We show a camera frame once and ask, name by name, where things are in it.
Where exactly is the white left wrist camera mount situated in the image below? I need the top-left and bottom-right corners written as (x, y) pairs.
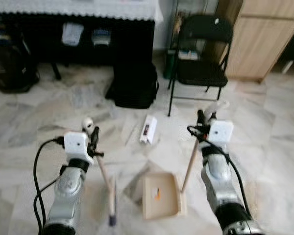
top-left (64, 131), bottom-right (95, 165)

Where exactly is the beige long-handled dustpan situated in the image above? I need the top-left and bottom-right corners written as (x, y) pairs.
top-left (141, 100), bottom-right (231, 220)

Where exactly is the black fabric bag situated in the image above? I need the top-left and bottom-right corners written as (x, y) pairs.
top-left (105, 61), bottom-right (160, 109)

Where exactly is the black backpack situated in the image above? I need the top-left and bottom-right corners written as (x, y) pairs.
top-left (0, 24), bottom-right (40, 94)

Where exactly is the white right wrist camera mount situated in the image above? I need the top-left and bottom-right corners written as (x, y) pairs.
top-left (208, 120), bottom-right (234, 145)

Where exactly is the white lace tablecloth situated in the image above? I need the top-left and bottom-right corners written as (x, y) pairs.
top-left (0, 0), bottom-right (164, 23)

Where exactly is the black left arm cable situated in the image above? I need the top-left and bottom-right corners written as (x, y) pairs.
top-left (33, 138), bottom-right (64, 235)

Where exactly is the green bin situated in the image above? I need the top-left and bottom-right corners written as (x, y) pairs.
top-left (164, 47), bottom-right (177, 80)

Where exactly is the grey BitRobot printed bag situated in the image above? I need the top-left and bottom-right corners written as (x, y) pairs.
top-left (92, 28), bottom-right (112, 47)

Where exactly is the black table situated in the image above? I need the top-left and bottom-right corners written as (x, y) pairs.
top-left (0, 14), bottom-right (155, 81)

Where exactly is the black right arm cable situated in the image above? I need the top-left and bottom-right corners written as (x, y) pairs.
top-left (187, 125), bottom-right (250, 204)

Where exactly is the white crumpled cloth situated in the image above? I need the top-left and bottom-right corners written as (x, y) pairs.
top-left (179, 49), bottom-right (199, 60)

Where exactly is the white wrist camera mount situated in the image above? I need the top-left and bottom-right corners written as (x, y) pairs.
top-left (208, 120), bottom-right (234, 145)
top-left (64, 131), bottom-right (95, 165)

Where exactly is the beige broom with purple bristles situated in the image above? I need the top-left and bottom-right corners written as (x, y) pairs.
top-left (82, 117), bottom-right (118, 227)

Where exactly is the small white cardboard box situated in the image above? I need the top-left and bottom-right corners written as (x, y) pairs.
top-left (140, 116), bottom-right (158, 145)

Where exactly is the black folding chair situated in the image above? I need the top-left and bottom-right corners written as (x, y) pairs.
top-left (168, 14), bottom-right (234, 117)

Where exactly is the light wooden cabinet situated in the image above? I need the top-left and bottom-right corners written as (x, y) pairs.
top-left (224, 0), bottom-right (294, 82)

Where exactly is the glass display cabinet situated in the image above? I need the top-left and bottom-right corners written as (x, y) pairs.
top-left (172, 0), bottom-right (221, 49)

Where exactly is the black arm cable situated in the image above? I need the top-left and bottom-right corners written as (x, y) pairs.
top-left (33, 138), bottom-right (64, 235)
top-left (187, 125), bottom-right (250, 204)

